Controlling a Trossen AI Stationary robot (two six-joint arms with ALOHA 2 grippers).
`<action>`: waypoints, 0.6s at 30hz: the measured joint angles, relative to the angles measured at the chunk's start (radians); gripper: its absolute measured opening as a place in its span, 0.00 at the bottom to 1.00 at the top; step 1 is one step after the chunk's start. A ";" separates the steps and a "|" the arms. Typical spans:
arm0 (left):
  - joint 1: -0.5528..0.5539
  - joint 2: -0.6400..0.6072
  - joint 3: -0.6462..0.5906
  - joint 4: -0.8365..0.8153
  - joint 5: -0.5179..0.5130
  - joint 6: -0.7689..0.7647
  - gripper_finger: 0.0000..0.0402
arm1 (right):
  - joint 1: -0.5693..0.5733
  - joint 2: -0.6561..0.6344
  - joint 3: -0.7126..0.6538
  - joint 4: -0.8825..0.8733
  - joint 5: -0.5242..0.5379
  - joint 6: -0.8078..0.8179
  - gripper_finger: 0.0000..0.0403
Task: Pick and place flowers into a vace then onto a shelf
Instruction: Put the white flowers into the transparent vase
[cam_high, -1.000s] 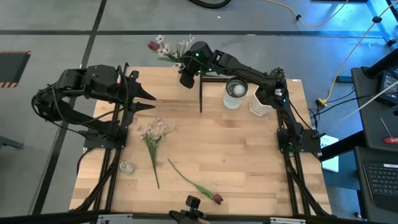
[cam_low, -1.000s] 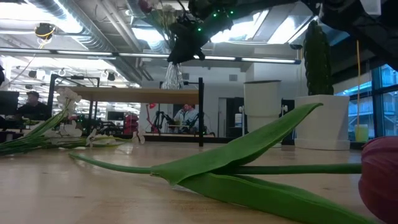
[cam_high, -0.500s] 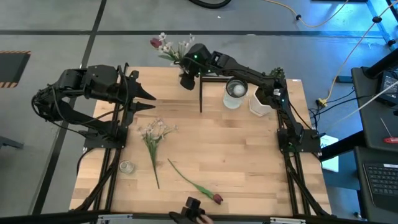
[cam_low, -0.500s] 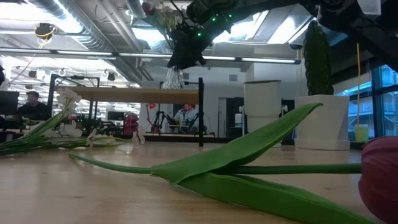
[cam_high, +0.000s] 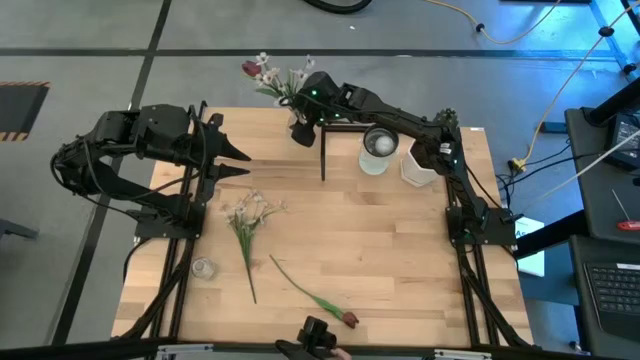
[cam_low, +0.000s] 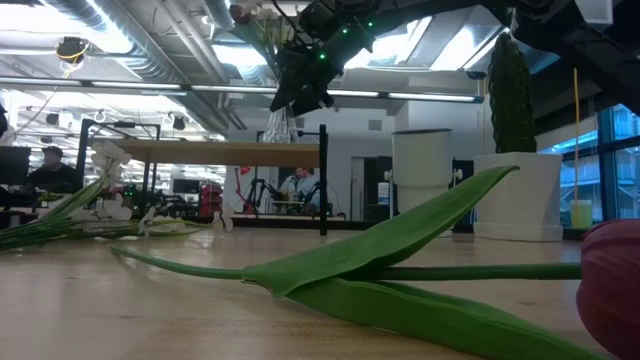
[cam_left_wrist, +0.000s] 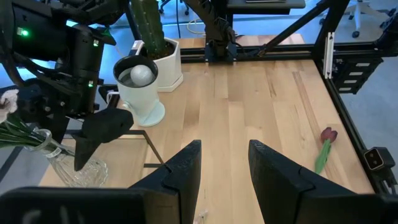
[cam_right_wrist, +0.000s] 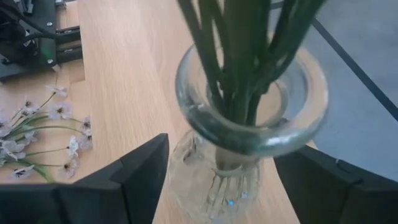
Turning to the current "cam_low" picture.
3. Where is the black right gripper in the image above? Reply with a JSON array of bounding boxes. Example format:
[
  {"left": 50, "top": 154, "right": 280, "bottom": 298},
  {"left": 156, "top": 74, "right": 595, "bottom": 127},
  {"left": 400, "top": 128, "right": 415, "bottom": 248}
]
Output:
[{"left": 269, "top": 0, "right": 381, "bottom": 117}]

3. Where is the clear glass vase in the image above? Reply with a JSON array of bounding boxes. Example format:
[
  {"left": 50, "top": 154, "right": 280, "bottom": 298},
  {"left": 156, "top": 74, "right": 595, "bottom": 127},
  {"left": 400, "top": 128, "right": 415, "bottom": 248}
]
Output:
[{"left": 262, "top": 103, "right": 300, "bottom": 144}]

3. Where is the white flower bunch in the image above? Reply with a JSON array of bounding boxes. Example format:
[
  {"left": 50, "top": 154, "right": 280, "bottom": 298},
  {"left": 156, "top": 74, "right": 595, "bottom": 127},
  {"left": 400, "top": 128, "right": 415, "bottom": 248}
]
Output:
[
  {"left": 0, "top": 139, "right": 236, "bottom": 253},
  {"left": 239, "top": 0, "right": 296, "bottom": 81}
]

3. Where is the pink tulip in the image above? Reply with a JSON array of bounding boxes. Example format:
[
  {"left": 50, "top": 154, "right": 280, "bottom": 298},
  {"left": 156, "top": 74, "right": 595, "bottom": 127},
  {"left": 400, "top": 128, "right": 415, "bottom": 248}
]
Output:
[{"left": 228, "top": 3, "right": 281, "bottom": 76}]

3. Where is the dark red tulip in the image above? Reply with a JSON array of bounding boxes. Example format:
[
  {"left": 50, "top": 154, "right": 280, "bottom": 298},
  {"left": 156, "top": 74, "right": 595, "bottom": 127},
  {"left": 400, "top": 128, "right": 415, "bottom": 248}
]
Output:
[{"left": 109, "top": 164, "right": 640, "bottom": 360}]

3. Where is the wooden shelf with black legs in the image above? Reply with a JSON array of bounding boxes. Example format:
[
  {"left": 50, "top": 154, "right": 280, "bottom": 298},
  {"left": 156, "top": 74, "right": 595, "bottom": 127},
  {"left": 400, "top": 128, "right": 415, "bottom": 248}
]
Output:
[{"left": 74, "top": 118, "right": 329, "bottom": 237}]

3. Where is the person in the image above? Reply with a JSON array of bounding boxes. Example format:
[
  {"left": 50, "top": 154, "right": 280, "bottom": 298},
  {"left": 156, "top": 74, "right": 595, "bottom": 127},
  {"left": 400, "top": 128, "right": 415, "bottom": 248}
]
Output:
[
  {"left": 27, "top": 144, "right": 84, "bottom": 195},
  {"left": 278, "top": 166, "right": 322, "bottom": 210}
]

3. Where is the red lamp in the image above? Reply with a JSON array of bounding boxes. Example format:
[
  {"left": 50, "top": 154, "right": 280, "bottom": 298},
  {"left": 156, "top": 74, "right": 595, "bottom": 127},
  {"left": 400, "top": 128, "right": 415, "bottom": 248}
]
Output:
[{"left": 233, "top": 165, "right": 253, "bottom": 214}]

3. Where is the red tool cart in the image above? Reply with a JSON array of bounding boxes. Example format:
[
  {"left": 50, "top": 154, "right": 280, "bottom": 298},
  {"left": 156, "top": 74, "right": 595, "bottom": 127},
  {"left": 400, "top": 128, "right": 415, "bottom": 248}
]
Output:
[{"left": 199, "top": 182, "right": 224, "bottom": 217}]

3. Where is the white tumbler cup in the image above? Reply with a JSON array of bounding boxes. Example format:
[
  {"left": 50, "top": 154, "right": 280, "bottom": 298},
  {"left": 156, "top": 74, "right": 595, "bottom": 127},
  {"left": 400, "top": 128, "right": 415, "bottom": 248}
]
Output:
[{"left": 391, "top": 128, "right": 454, "bottom": 215}]

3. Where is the ceiling light strip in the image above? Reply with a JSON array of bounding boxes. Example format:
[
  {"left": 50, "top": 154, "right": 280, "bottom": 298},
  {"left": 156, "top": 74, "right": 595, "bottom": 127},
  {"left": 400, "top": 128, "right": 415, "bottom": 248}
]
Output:
[{"left": 0, "top": 74, "right": 484, "bottom": 105}]

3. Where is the green cactus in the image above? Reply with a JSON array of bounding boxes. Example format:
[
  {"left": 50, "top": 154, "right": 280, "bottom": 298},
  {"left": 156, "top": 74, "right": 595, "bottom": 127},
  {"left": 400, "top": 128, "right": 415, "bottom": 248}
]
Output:
[{"left": 487, "top": 31, "right": 538, "bottom": 155}]

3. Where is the yellow vertical pole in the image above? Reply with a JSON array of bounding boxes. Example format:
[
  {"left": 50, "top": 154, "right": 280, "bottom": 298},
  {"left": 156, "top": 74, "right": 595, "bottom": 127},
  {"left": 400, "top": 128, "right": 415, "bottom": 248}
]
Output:
[{"left": 572, "top": 67, "right": 582, "bottom": 202}]

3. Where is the black monitor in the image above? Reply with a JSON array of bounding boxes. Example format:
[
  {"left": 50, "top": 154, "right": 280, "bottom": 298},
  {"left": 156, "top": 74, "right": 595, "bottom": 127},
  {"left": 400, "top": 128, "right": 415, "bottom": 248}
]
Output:
[{"left": 0, "top": 145, "right": 32, "bottom": 187}]

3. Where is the yellow-green cup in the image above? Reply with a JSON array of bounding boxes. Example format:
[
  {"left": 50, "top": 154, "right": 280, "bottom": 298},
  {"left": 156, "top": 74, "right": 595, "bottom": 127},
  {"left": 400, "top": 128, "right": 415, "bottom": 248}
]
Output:
[{"left": 569, "top": 199, "right": 594, "bottom": 230}]

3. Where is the silver ventilation duct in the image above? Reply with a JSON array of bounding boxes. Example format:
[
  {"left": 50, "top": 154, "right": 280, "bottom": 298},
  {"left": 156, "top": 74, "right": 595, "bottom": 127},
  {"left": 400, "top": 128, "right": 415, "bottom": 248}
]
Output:
[{"left": 44, "top": 0, "right": 236, "bottom": 136}]

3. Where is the black ceiling cable reel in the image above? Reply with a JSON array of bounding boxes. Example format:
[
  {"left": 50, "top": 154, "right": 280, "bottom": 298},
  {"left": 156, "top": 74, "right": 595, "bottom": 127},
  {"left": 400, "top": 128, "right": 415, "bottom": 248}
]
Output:
[{"left": 54, "top": 35, "right": 91, "bottom": 64}]

